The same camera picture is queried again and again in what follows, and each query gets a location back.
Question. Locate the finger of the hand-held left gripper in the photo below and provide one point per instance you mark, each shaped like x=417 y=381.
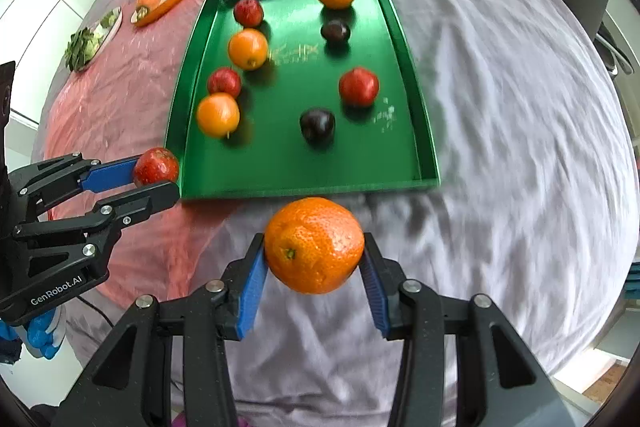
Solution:
x=145 y=202
x=110 y=174

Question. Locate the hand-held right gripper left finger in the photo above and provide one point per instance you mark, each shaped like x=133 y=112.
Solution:
x=252 y=297

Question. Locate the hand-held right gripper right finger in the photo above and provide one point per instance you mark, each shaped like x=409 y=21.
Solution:
x=372 y=292

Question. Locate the red apple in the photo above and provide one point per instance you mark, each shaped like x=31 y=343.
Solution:
x=224 y=82
x=358 y=87
x=155 y=167
x=248 y=12

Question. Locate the green tray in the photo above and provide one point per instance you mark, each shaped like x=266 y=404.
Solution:
x=280 y=162

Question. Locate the dark plum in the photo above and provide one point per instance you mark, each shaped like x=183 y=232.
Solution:
x=335 y=31
x=317 y=125

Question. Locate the person's left hand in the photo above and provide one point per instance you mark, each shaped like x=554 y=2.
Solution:
x=42 y=337

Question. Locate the pink plastic sheet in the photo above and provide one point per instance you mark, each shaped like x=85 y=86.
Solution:
x=140 y=72

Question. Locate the bok choy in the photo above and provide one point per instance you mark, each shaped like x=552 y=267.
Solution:
x=82 y=47

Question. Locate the grey patterned plate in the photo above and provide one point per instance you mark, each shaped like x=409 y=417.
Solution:
x=112 y=24

